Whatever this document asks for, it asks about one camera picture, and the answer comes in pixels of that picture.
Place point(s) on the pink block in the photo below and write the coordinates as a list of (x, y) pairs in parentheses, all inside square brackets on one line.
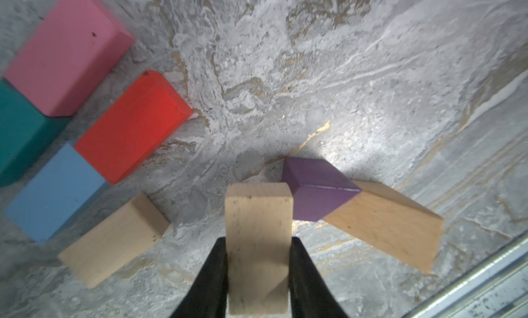
[(78, 43)]

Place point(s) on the red block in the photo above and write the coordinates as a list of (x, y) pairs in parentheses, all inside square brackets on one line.
[(135, 126)]

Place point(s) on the light blue block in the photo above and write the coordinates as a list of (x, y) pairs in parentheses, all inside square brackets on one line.
[(59, 192)]

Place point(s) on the natural wood triangle block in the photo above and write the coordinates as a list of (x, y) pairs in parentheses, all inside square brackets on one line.
[(392, 223)]

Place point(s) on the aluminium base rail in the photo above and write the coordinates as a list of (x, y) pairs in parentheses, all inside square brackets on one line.
[(496, 287)]

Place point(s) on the purple triangle block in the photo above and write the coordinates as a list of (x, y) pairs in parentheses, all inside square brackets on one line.
[(317, 186)]

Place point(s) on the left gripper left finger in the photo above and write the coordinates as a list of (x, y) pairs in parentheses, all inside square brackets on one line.
[(207, 296)]

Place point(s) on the teal block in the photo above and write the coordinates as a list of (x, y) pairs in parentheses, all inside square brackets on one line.
[(25, 133)]

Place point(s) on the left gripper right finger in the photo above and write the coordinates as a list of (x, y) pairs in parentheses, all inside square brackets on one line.
[(309, 295)]

